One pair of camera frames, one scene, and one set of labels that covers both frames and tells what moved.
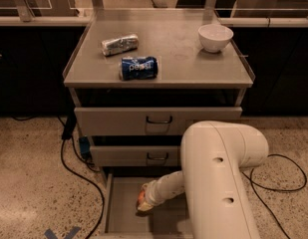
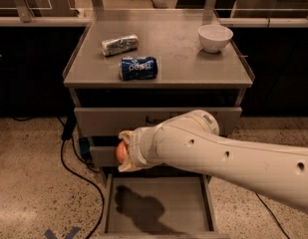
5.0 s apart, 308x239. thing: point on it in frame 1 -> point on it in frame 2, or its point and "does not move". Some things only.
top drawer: x=149 y=120 does not move
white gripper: x=154 y=192 -> x=138 y=148
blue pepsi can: x=137 y=68 does not move
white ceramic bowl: x=214 y=37 does not move
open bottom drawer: x=123 y=218 does not move
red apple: x=141 y=197 -> x=122 y=151
